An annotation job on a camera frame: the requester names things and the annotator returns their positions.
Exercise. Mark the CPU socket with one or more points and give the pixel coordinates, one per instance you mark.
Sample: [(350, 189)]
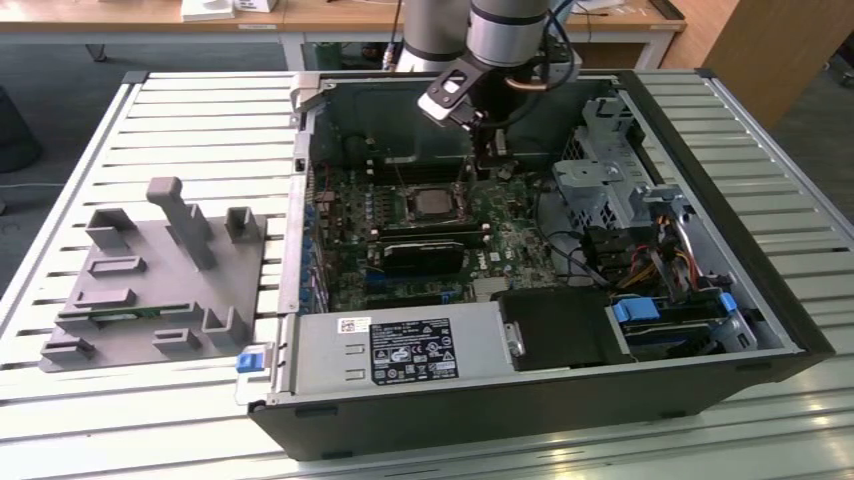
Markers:
[(427, 219)]

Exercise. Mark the grey plastic parts rack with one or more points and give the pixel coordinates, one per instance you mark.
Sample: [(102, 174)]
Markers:
[(167, 280)]

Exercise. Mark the silver metal drive cage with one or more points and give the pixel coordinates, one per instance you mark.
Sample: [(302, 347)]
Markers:
[(601, 175)]

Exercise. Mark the green RAM stick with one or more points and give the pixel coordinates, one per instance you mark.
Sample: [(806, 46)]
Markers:
[(156, 312)]

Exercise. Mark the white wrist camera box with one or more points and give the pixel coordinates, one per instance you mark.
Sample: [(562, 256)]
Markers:
[(441, 107)]

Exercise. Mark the black bin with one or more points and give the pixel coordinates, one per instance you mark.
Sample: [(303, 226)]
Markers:
[(16, 140)]

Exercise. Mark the metal disk bay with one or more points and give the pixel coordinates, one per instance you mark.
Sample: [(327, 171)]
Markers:
[(734, 335)]

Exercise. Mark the blue disk carrier tab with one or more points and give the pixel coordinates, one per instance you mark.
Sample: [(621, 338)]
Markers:
[(728, 303), (634, 311)]

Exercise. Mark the green circuit board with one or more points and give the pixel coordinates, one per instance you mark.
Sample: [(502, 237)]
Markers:
[(327, 55)]

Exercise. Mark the white paper sheets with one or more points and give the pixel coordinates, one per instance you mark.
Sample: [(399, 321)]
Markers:
[(601, 4)]

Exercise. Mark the black graphics card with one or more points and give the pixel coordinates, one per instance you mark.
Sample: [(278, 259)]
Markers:
[(421, 257)]

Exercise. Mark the silver CPU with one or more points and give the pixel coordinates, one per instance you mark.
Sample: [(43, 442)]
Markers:
[(434, 200)]

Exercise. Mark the blue plastic latch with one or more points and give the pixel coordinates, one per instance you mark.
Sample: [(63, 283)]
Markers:
[(249, 362)]

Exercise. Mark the black open PC case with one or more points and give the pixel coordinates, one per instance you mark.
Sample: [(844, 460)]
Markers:
[(467, 425)]

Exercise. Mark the black RAM slot bank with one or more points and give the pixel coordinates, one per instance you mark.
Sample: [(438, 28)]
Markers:
[(421, 172), (427, 234)]

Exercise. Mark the grey power supply unit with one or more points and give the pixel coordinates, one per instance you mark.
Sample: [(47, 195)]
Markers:
[(321, 360)]

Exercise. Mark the wooden cabinet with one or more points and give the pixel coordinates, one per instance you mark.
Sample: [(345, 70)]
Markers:
[(768, 50)]

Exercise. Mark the white box with dark print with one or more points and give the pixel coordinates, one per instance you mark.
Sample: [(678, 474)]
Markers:
[(257, 5)]

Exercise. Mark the small silver heat sink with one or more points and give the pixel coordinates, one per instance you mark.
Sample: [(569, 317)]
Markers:
[(489, 289)]

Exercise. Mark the green motherboard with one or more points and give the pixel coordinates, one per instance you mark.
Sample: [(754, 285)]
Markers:
[(514, 240)]

